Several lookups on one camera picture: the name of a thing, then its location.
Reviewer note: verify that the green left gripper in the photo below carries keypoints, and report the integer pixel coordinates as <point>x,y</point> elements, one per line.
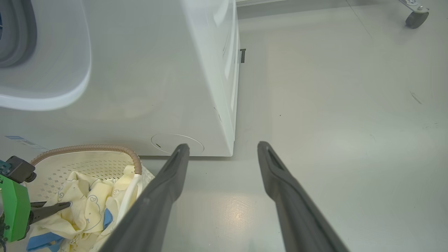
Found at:
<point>15,213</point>

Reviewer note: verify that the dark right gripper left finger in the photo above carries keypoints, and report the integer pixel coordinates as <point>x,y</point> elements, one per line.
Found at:
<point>150,217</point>

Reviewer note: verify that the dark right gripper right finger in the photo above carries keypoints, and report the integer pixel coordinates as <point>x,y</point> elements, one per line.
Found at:
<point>301,224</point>

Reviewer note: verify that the cream garment with blue trim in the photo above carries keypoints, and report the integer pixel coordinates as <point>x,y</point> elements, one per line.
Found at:
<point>80,210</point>

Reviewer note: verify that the cream basket with brown rim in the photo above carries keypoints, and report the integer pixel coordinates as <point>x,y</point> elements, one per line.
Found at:
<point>70,168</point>

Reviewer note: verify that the white front-load washing machine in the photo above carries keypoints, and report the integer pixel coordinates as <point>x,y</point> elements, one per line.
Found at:
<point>147,87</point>

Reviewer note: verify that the blue energy label sticker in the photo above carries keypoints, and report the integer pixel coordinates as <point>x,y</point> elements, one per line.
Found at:
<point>21,140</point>

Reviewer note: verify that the small black floor marker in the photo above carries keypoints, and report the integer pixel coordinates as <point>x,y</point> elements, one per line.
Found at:
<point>243,56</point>

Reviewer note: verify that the grey caster wheel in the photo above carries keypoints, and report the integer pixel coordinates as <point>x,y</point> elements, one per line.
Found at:
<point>416,19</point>

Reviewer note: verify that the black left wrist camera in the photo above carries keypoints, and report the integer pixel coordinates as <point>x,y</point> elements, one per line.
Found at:
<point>19,168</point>

